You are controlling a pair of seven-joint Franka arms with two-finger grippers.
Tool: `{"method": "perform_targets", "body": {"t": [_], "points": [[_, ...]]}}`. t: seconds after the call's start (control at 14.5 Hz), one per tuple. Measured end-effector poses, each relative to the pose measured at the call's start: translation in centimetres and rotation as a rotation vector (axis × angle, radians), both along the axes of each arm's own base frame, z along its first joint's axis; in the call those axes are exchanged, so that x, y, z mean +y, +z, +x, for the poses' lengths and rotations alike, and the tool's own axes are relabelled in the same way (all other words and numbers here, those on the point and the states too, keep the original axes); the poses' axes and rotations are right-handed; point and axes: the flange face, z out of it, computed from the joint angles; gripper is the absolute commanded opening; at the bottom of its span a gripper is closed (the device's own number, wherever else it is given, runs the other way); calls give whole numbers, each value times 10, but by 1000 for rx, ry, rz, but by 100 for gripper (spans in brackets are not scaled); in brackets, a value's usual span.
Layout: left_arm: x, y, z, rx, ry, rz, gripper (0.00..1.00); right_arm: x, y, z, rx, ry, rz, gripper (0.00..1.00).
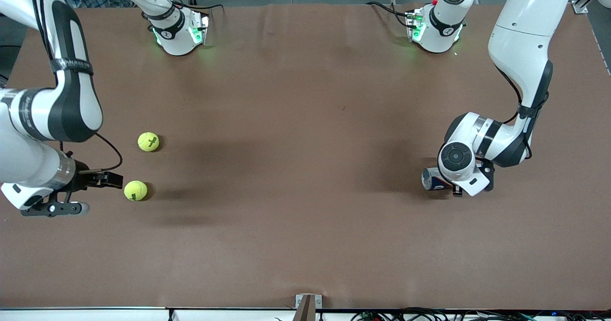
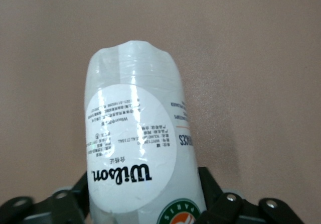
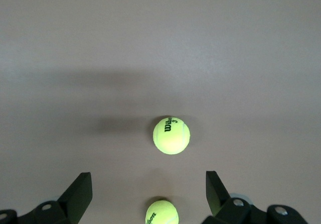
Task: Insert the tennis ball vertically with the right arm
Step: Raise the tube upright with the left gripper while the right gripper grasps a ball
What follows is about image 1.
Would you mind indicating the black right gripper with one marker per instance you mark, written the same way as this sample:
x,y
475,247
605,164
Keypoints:
x,y
84,180

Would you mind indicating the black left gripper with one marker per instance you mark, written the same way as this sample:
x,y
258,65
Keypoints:
x,y
457,191

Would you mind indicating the yellow Wilson tennis ball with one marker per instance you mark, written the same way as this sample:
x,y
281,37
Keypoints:
x,y
148,141
135,190

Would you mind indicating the clear plastic tennis ball can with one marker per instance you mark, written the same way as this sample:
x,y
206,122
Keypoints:
x,y
432,179

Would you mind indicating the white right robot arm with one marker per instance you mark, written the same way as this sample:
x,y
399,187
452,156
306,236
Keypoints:
x,y
28,163

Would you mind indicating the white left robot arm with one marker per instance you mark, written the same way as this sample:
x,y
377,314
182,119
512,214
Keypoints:
x,y
520,35

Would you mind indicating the grey metal table bracket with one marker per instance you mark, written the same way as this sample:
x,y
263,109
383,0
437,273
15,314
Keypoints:
x,y
299,302

